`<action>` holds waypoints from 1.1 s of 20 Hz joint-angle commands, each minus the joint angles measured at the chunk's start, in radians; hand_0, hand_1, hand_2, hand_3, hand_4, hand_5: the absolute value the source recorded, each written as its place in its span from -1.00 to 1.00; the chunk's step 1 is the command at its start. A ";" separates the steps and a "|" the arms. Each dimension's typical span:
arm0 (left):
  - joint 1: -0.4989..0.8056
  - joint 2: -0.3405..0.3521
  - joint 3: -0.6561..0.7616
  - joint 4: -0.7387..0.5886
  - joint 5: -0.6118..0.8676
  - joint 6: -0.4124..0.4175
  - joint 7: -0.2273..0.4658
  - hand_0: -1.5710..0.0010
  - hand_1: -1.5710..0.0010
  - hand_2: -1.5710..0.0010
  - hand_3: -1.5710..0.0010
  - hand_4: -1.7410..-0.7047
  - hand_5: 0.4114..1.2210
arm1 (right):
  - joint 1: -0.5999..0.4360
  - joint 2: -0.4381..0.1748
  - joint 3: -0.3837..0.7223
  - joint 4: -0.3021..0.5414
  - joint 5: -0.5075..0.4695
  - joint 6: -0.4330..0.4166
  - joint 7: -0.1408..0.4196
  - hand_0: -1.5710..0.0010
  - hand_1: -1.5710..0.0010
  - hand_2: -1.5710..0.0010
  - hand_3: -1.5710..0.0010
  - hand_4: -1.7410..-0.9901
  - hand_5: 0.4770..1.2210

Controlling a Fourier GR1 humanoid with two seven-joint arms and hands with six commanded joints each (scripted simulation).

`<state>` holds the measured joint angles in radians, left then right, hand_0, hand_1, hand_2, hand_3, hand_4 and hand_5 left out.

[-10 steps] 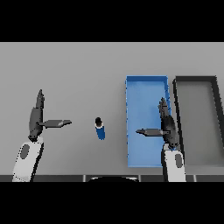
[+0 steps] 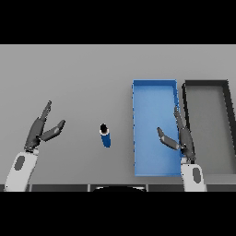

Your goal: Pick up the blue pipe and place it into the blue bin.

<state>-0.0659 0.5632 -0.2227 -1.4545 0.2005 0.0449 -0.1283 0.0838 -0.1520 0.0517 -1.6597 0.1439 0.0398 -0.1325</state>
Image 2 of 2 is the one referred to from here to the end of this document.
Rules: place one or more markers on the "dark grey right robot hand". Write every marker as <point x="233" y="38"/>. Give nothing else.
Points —
<point x="186" y="139"/>

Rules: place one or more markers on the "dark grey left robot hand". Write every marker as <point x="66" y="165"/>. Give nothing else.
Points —
<point x="34" y="131"/>

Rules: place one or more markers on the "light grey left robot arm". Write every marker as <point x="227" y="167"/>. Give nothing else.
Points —
<point x="20" y="169"/>

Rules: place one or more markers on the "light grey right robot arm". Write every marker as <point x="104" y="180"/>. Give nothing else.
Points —
<point x="193" y="177"/>

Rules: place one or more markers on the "dark grey bin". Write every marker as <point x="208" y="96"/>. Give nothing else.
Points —
<point x="209" y="126"/>

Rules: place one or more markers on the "blue bin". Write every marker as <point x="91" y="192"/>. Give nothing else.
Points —
<point x="155" y="127"/>

